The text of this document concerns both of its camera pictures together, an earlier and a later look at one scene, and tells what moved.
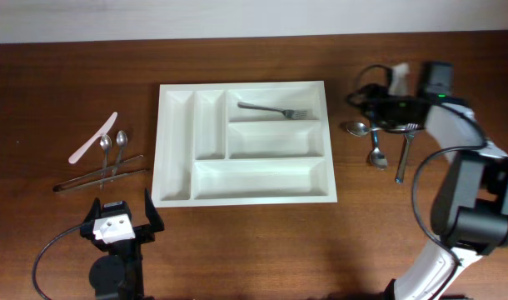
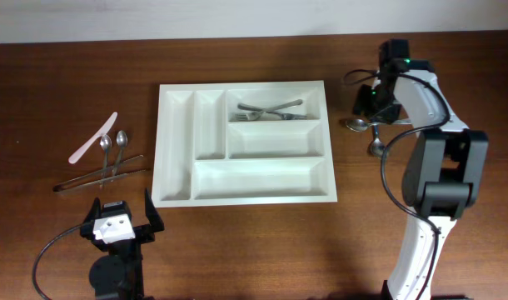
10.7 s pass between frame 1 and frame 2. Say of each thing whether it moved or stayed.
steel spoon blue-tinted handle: moved
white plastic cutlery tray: stayed
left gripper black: stayed
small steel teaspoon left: stayed
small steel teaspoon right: stayed
